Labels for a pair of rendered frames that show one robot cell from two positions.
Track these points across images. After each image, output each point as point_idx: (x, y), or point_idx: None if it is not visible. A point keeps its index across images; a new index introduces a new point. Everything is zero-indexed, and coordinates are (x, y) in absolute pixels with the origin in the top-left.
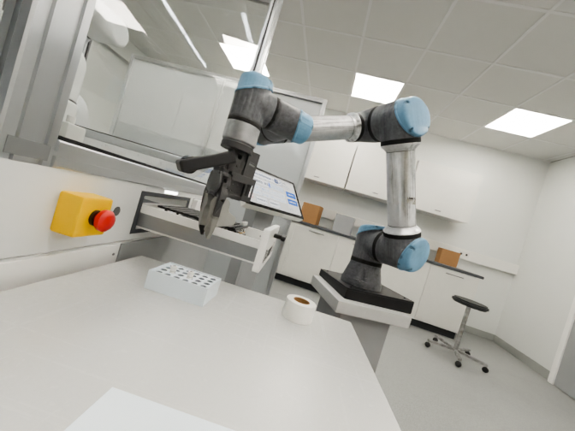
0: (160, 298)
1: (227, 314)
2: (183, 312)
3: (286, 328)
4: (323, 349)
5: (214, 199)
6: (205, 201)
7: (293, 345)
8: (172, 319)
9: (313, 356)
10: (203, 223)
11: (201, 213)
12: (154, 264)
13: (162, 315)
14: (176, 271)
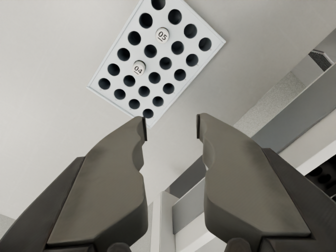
0: (116, 9)
1: (82, 109)
2: (69, 41)
3: (60, 170)
4: (22, 187)
5: (91, 218)
6: (230, 185)
7: (21, 160)
8: (41, 17)
9: (3, 170)
10: (201, 131)
11: (222, 138)
12: (296, 22)
13: (51, 2)
14: (183, 49)
